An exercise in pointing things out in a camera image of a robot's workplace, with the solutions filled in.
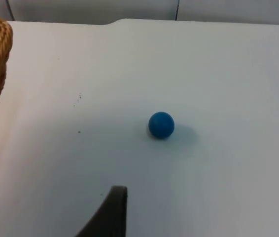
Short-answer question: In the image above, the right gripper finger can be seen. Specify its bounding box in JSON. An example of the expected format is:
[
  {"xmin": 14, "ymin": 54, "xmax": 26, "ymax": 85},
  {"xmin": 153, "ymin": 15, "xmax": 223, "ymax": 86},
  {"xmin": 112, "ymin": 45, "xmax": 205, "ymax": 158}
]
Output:
[{"xmin": 74, "ymin": 185, "xmax": 128, "ymax": 237}]

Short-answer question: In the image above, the blue ball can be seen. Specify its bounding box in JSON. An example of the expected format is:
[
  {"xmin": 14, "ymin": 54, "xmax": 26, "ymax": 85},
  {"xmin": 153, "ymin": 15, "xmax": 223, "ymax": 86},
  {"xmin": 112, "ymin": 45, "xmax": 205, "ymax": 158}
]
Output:
[{"xmin": 148, "ymin": 111, "xmax": 175, "ymax": 139}]

